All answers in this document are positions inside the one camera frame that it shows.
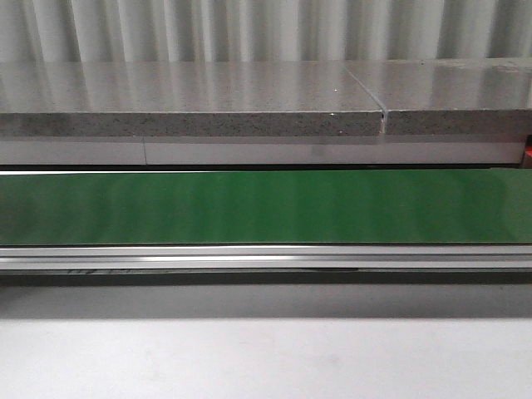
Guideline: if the grey stone counter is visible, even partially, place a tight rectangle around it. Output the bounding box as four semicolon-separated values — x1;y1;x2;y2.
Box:
1;58;531;168

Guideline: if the green conveyor belt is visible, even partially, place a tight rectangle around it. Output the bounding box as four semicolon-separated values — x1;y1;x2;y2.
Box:
1;169;531;285

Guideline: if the red plastic tray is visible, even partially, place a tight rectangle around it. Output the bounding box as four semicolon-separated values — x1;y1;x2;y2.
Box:
521;135;532;169

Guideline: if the white pleated curtain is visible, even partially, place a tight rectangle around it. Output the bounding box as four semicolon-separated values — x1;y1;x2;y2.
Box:
1;1;531;62

